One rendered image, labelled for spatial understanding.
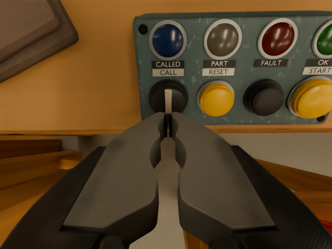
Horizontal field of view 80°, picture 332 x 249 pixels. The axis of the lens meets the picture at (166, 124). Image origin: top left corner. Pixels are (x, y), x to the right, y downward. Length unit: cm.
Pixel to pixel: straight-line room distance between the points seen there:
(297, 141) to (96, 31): 118
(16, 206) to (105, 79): 26
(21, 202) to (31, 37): 27
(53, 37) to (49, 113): 7
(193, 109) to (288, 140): 111
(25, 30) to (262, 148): 112
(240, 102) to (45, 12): 16
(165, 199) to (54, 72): 98
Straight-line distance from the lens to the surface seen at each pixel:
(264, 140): 119
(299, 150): 128
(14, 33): 20
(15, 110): 22
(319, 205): 35
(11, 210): 38
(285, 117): 18
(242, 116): 17
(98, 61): 20
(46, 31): 20
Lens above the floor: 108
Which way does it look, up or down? 86 degrees down
